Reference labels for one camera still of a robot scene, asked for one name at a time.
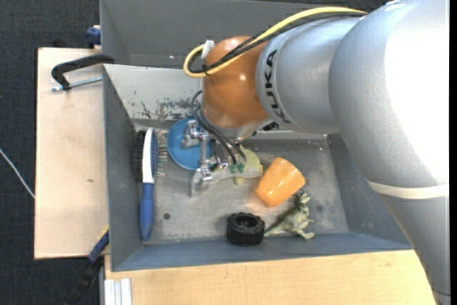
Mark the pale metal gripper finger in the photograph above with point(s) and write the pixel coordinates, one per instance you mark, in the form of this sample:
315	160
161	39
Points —
200	180
193	135

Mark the black toy tyre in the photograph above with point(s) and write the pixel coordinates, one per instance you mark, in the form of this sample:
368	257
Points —
245	229

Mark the green toy dinosaur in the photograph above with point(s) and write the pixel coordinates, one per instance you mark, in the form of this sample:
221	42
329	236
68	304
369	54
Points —
296	219

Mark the pale wood flat board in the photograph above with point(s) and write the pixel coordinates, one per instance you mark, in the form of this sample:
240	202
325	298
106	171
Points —
71	160

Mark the orange plastic cup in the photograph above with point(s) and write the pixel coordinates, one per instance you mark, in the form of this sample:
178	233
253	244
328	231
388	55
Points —
280	182

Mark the grey metal bin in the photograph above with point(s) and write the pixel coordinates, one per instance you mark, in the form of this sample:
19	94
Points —
200	218

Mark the blue round disc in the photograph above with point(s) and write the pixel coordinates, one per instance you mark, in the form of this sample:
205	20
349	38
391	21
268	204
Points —
176	148

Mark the blue and white hairbrush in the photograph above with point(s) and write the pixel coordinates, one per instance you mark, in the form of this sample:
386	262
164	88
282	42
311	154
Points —
148	168

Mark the pale green lumpy object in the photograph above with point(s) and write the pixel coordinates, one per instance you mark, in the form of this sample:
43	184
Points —
255	161

